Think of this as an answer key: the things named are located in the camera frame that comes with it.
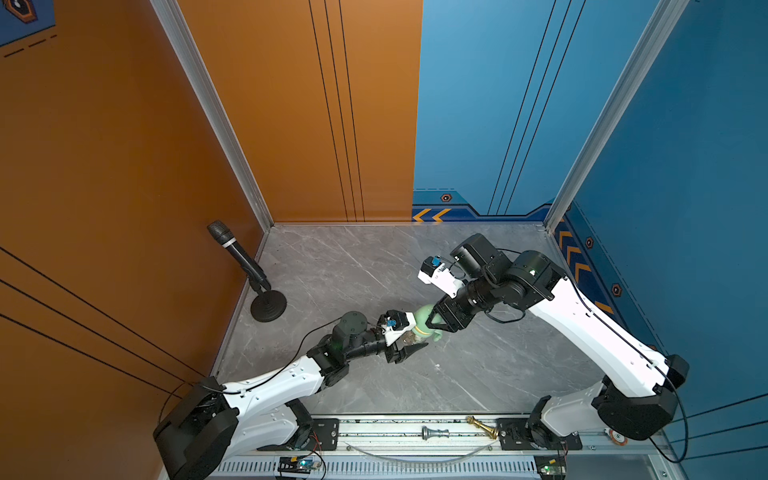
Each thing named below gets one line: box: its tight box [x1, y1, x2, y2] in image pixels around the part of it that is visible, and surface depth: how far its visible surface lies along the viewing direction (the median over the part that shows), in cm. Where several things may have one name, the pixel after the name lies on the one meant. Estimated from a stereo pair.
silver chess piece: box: [421, 425, 450, 441], surface depth 74 cm
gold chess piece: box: [465, 415, 499, 440], surface depth 75 cm
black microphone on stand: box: [207, 220, 287, 323], surface depth 84 cm
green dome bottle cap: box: [414, 304, 442, 330], surface depth 65 cm
